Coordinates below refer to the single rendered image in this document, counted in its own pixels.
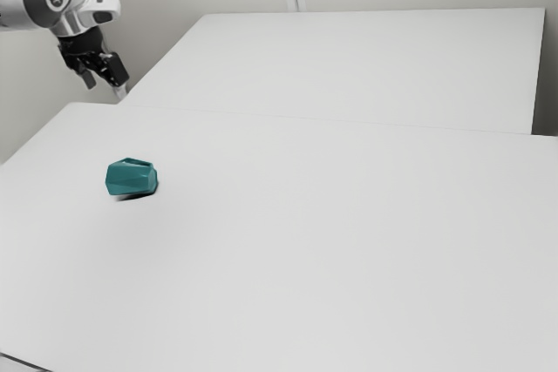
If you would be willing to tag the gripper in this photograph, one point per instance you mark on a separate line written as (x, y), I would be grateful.
(83, 46)

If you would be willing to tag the teal faceted mug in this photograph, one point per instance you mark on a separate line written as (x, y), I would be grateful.
(131, 179)

